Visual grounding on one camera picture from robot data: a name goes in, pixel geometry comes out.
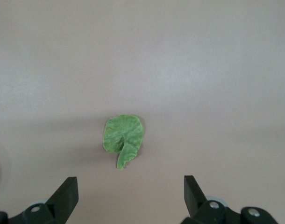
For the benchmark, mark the green lettuce leaf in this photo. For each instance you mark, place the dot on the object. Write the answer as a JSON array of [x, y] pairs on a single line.
[[130, 135]]

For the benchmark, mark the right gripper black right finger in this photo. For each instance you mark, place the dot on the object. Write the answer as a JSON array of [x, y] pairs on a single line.
[[196, 205]]

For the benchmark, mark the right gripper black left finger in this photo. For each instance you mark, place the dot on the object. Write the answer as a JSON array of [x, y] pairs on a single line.
[[60, 205]]

